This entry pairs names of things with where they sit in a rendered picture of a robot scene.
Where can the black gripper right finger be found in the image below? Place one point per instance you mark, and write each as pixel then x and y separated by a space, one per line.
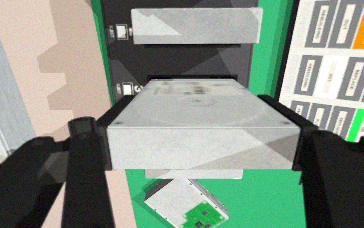
pixel 333 185

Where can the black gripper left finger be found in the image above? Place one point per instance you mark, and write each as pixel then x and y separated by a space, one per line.
pixel 78 161

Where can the green mat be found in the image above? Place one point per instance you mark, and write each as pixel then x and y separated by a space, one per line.
pixel 263 198

